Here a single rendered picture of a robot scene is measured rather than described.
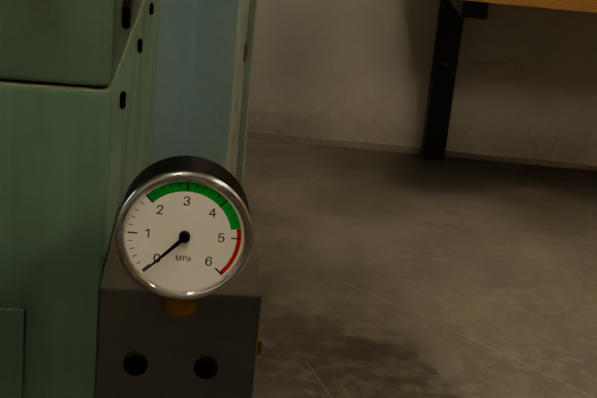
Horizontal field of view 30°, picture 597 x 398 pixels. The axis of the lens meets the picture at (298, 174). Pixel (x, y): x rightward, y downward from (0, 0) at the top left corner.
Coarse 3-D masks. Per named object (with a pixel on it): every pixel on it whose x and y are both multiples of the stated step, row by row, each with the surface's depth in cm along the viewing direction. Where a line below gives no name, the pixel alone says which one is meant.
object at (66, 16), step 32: (0, 0) 53; (32, 0) 53; (64, 0) 53; (96, 0) 53; (128, 0) 58; (0, 32) 54; (32, 32) 54; (64, 32) 54; (96, 32) 54; (128, 32) 64; (0, 64) 54; (32, 64) 54; (64, 64) 54; (96, 64) 54
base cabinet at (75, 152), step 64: (128, 64) 66; (0, 128) 55; (64, 128) 55; (128, 128) 71; (0, 192) 56; (64, 192) 56; (0, 256) 57; (64, 256) 57; (0, 320) 58; (64, 320) 58; (0, 384) 59; (64, 384) 60
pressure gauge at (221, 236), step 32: (160, 160) 52; (192, 160) 52; (128, 192) 52; (160, 192) 50; (192, 192) 50; (224, 192) 50; (128, 224) 50; (160, 224) 51; (192, 224) 51; (224, 224) 51; (128, 256) 51; (192, 256) 51; (224, 256) 51; (160, 288) 51; (192, 288) 52
